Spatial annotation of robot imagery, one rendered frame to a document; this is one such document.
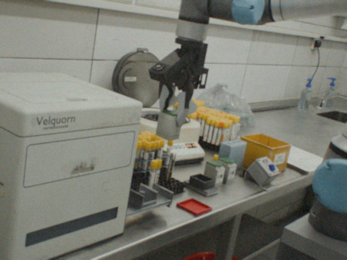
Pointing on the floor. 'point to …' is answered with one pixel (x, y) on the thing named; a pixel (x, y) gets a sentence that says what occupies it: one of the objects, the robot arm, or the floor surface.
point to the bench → (227, 196)
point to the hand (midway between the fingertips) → (170, 119)
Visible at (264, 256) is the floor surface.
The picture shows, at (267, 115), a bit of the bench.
